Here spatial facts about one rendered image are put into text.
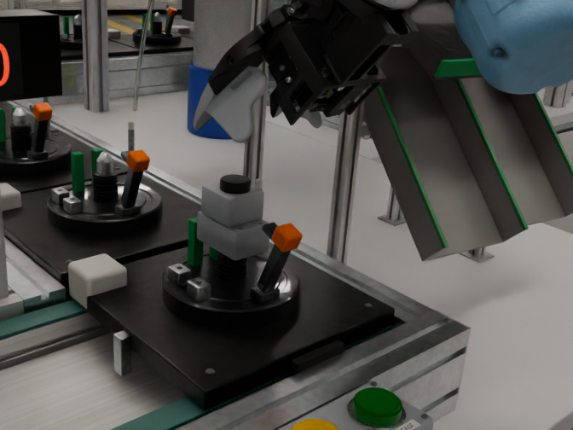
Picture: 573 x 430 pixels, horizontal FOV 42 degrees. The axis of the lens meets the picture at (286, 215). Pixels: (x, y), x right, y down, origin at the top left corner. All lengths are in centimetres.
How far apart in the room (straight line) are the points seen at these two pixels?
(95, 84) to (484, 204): 115
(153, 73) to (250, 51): 146
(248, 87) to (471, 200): 39
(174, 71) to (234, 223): 140
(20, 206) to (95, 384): 33
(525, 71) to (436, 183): 48
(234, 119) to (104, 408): 28
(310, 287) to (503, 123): 40
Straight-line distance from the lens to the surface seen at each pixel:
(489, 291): 110
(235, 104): 63
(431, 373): 76
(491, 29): 42
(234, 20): 162
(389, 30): 54
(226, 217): 70
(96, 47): 183
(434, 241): 82
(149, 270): 81
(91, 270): 77
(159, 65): 207
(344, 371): 69
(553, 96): 238
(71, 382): 74
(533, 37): 41
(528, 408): 87
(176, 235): 89
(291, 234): 66
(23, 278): 85
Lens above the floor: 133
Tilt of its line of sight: 22 degrees down
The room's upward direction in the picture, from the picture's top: 4 degrees clockwise
